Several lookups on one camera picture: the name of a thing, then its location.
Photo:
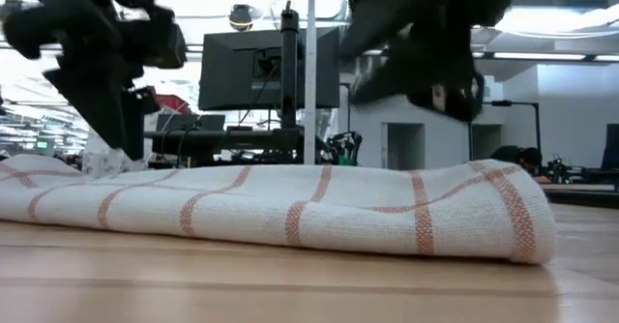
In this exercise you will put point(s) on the white towel with red checks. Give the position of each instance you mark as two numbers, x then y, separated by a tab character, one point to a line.
290	207

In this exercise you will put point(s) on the long ceiling light strip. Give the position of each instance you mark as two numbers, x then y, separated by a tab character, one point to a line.
541	56

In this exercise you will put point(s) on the dark desk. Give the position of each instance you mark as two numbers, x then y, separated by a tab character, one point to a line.
232	140

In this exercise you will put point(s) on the black monitor stand pole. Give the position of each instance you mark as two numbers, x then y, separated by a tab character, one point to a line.
289	71

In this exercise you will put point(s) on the white vertical post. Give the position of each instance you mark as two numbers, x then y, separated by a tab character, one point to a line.
310	120

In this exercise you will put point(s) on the black computer monitor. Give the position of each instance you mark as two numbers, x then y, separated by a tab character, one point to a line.
232	79

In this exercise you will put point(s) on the black thin camera stand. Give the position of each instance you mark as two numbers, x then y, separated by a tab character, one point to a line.
537	129

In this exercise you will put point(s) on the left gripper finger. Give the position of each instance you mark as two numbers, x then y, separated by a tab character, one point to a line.
99	105
134	129

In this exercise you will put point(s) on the white patterned partition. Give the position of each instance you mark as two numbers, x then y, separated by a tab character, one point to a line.
104	161

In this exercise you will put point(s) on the person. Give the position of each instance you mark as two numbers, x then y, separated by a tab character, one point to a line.
524	158

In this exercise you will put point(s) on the black dome ceiling camera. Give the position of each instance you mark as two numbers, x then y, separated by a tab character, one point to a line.
241	18

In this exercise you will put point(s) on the black aluminium table frame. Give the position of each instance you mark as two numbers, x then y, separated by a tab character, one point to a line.
580	197

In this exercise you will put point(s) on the black background robot arm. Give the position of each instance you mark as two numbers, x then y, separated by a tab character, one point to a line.
345	149

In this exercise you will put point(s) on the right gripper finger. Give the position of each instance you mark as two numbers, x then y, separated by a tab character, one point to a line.
382	28
392	87

